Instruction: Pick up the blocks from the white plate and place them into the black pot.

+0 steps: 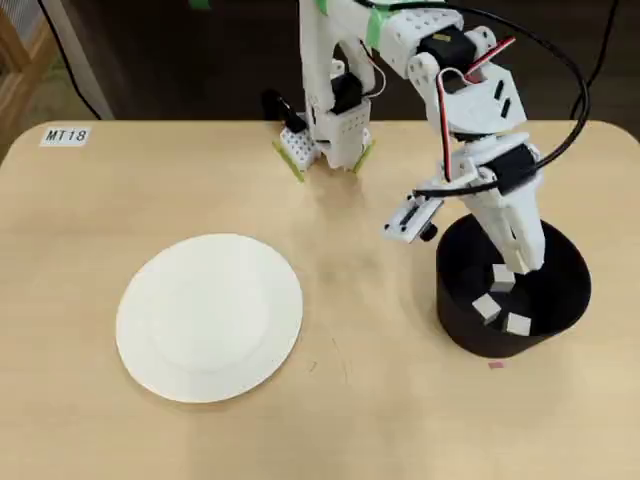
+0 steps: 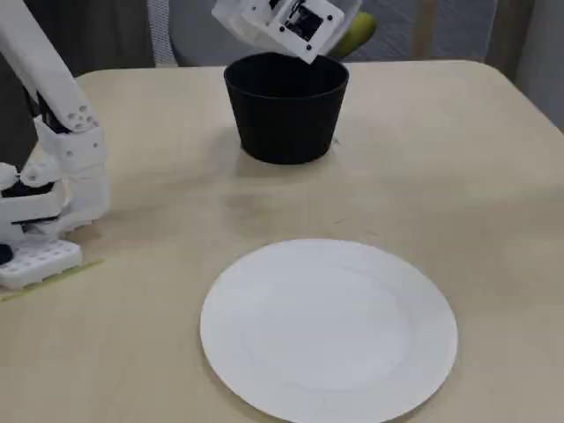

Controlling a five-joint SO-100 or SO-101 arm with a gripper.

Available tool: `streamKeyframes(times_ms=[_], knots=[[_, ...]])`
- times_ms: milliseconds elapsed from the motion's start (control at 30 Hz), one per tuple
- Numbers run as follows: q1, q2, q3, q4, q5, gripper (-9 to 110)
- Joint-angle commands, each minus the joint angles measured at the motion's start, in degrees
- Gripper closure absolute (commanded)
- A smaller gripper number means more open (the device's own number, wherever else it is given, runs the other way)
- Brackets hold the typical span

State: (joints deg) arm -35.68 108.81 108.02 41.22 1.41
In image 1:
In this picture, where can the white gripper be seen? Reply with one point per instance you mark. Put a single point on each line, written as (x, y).
(507, 212)

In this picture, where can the white cube block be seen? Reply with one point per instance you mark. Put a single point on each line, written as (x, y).
(486, 308)
(517, 324)
(501, 277)

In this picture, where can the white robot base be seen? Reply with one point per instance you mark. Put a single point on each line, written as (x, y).
(342, 140)

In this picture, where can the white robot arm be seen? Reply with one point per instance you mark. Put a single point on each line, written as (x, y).
(315, 50)

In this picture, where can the black round pot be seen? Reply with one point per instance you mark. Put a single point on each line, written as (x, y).
(565, 260)

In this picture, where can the white round plate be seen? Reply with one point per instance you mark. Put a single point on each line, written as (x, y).
(200, 320)

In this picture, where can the pink tape mark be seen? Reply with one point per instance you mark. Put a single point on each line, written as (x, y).
(495, 364)

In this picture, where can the green tape strip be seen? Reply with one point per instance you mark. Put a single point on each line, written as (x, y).
(377, 26)
(322, 6)

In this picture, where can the black table clamp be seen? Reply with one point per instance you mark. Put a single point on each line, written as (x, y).
(274, 102)

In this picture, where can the green tape piece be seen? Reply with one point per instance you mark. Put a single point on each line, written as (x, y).
(200, 4)

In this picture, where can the white MT18 label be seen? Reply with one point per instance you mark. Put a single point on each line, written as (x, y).
(65, 136)

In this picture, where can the wooden shelf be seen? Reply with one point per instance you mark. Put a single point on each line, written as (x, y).
(20, 65)

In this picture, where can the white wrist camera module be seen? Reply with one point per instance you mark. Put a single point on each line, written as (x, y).
(407, 220)

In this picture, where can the green base bracket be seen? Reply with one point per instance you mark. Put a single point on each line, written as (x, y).
(364, 157)
(287, 160)

